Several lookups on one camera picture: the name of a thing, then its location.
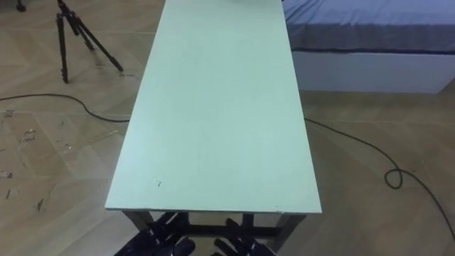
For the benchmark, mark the black camera tripod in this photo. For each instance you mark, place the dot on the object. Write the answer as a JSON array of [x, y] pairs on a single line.
[[73, 26]]

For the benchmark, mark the white desk with dark legs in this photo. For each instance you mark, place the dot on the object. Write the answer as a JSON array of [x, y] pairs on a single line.
[[217, 117]]

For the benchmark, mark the grey bed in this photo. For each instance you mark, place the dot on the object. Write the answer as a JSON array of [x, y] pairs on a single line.
[[369, 32]]

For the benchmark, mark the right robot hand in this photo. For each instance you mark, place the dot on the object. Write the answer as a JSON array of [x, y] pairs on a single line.
[[241, 243]]

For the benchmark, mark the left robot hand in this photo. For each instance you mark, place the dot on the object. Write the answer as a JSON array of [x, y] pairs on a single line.
[[161, 236]]

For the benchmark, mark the black tripod foot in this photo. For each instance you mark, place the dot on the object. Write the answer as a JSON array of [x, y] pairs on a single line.
[[20, 5]]

